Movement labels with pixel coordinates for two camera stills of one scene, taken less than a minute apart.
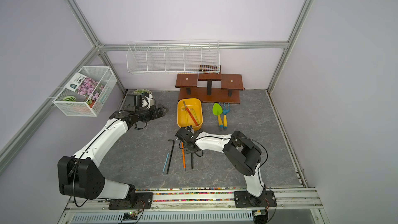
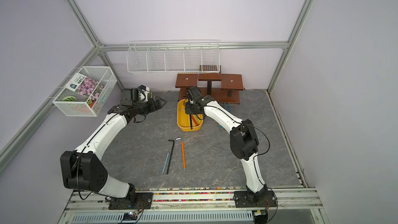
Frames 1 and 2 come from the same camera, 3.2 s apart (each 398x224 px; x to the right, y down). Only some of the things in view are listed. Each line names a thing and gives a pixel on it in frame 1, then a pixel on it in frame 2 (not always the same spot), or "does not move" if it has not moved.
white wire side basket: x=84 y=95 does not move
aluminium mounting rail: x=200 y=206 does not move
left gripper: x=155 y=115 -> x=153 y=107
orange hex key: x=183 y=156 does not move
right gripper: x=186 y=149 -> x=188 y=109
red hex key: x=190 y=114 does not move
